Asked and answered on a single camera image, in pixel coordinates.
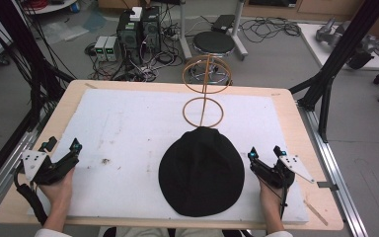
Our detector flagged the aluminium rail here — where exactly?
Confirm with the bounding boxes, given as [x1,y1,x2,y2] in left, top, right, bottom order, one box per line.
[296,100,371,237]
[0,108,52,221]

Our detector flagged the person's right hand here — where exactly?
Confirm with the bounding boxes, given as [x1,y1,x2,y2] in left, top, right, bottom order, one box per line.
[258,178,284,209]

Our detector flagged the person's left hand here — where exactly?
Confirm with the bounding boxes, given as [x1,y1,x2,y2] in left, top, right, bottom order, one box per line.
[38,167,77,207]

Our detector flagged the grey metal bracket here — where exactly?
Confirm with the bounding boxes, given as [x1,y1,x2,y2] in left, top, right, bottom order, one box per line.
[316,180,341,193]

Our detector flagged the white power supply unit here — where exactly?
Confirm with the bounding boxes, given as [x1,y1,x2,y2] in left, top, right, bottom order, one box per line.
[105,36,121,62]
[93,36,109,62]

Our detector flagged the copper wire hat stand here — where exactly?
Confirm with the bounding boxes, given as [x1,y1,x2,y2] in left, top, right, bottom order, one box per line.
[181,53,233,129]

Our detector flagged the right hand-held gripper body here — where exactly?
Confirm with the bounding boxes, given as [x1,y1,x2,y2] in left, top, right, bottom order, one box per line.
[250,155,316,190]

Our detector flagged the white table frame legs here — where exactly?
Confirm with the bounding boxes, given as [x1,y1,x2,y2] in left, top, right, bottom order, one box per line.
[177,0,250,62]

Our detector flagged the hand-held gripper cable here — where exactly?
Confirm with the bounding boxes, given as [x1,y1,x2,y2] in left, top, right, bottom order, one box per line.
[278,186,289,221]
[12,163,49,227]

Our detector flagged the small white box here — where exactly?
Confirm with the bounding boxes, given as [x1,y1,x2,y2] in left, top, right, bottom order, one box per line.
[129,6,144,23]

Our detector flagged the black metal frame stand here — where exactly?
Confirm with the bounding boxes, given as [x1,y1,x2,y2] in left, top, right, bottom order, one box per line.
[288,0,379,144]
[0,0,77,196]

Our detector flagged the tangle of black floor cables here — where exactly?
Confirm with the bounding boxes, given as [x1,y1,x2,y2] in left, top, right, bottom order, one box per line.
[238,15,303,44]

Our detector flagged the white foam mat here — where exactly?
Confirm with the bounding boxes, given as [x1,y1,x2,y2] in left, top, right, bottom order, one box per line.
[27,88,311,225]

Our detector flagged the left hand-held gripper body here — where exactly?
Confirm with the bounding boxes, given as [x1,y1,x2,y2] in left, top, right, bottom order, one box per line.
[21,149,80,186]

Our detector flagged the right hand-held gripper cable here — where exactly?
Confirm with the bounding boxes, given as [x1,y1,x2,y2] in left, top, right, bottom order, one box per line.
[278,186,289,221]

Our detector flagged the white platform board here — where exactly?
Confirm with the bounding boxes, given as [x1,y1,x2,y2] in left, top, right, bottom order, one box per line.
[297,22,379,72]

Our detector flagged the thin wooden stick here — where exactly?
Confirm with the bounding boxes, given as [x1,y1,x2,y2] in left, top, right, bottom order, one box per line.
[303,198,330,227]

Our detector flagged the black hat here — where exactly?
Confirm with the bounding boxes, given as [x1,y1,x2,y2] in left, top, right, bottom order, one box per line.
[158,125,246,218]

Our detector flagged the left hand-held gripper cable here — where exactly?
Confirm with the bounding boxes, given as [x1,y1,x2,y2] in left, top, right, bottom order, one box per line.
[12,163,49,227]

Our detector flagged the black round stool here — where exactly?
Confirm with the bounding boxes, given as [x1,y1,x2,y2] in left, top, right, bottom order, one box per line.
[187,31,237,85]

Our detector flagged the person's white clothing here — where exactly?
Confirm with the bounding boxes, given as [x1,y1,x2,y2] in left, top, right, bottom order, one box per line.
[34,225,294,237]

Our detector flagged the flat black box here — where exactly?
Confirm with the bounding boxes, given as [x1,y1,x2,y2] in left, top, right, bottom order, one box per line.
[210,14,237,35]

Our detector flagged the black computer tower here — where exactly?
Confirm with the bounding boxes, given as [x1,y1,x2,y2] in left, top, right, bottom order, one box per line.
[140,5,163,54]
[115,10,143,66]

